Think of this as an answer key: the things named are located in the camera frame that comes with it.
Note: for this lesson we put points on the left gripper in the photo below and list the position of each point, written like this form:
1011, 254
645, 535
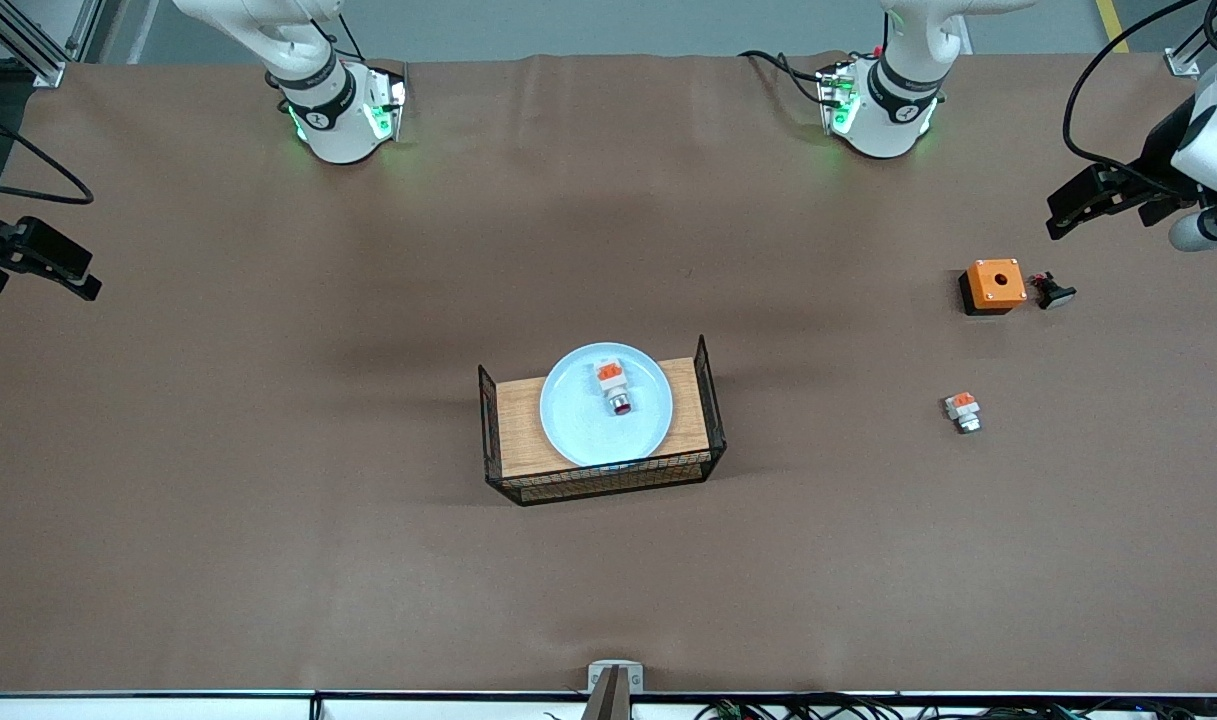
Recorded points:
1155, 158

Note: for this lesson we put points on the red lens push button switch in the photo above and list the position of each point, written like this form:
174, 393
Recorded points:
610, 378

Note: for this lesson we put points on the light blue round plate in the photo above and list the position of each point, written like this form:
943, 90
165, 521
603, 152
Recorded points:
578, 420

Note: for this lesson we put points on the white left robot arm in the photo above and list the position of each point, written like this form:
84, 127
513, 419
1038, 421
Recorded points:
898, 110

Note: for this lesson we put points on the black push button head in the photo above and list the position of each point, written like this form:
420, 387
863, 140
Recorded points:
1053, 294

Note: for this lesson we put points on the brown table cover sheet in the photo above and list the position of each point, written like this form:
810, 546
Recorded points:
268, 550

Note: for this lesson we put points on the orange button enclosure box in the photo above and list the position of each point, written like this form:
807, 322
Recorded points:
996, 284

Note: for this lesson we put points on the aluminium frame strut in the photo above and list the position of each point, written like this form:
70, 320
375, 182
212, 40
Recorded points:
1181, 63
28, 45

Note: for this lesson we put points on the small orange grey switch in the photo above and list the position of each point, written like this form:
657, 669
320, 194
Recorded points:
962, 407

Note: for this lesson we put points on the white table edge rail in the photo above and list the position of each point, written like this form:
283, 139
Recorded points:
168, 708

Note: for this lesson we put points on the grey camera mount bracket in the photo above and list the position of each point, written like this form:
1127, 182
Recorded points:
615, 690

